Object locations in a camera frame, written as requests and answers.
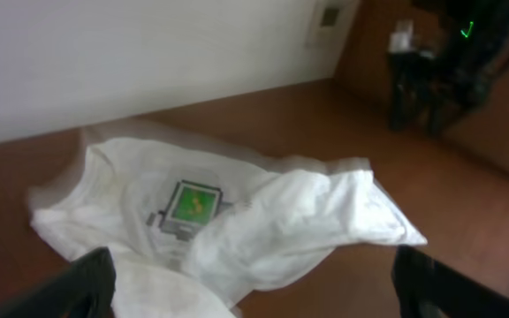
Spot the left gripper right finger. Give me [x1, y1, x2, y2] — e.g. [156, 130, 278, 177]
[391, 246, 509, 318]

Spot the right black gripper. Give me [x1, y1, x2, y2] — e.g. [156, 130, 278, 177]
[388, 43, 489, 137]

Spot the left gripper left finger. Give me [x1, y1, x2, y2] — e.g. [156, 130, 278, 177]
[0, 246, 116, 318]

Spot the white printed t-shirt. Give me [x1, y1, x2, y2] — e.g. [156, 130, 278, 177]
[28, 125, 426, 317]

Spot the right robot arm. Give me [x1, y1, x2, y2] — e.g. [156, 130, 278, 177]
[387, 0, 509, 136]

